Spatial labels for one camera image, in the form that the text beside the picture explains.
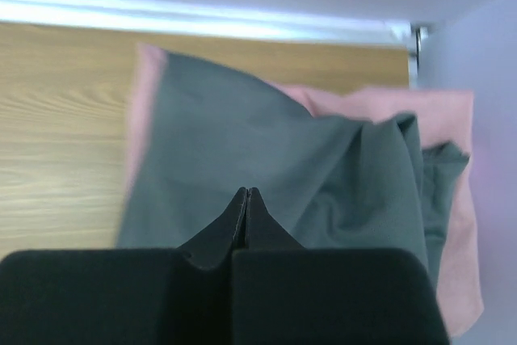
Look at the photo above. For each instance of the dusty pink folded shirt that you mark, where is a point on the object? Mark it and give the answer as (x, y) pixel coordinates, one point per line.
(443, 115)

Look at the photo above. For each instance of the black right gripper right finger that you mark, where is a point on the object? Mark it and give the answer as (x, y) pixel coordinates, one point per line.
(283, 293)

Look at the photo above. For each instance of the dark grey t shirt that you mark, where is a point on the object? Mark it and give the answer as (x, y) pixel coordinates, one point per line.
(198, 131)

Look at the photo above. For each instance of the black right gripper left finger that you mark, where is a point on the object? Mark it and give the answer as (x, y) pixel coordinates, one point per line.
(124, 296)

